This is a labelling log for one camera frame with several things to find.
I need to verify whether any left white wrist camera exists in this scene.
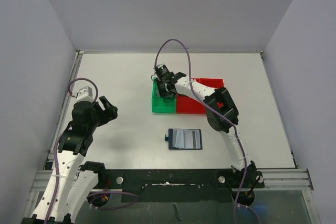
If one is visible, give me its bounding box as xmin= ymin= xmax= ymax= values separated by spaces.
xmin=76 ymin=86 xmax=94 ymax=103

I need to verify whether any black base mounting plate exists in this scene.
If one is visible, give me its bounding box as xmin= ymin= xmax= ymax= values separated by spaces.
xmin=88 ymin=169 xmax=265 ymax=206

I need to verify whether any aluminium front rail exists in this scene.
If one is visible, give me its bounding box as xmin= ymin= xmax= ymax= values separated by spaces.
xmin=260 ymin=168 xmax=313 ymax=191

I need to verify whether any green plastic bin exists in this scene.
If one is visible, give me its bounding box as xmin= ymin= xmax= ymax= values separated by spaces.
xmin=151 ymin=77 xmax=176 ymax=114

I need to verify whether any red plastic bin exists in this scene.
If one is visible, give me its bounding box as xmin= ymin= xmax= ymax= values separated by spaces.
xmin=192 ymin=78 xmax=224 ymax=89
xmin=176 ymin=94 xmax=206 ymax=115

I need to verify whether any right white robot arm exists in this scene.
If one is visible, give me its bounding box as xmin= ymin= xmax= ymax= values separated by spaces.
xmin=154 ymin=64 xmax=265 ymax=189

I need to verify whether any blue leather card holder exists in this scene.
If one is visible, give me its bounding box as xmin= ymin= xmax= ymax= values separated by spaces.
xmin=164 ymin=128 xmax=203 ymax=150

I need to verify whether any middle red plastic bin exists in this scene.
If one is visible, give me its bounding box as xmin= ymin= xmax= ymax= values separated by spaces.
xmin=176 ymin=94 xmax=206 ymax=115

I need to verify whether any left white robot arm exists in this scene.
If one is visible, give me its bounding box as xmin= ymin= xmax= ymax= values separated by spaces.
xmin=22 ymin=96 xmax=118 ymax=223

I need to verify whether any right red plastic bin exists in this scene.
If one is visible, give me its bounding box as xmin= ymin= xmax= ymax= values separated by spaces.
xmin=192 ymin=78 xmax=224 ymax=89

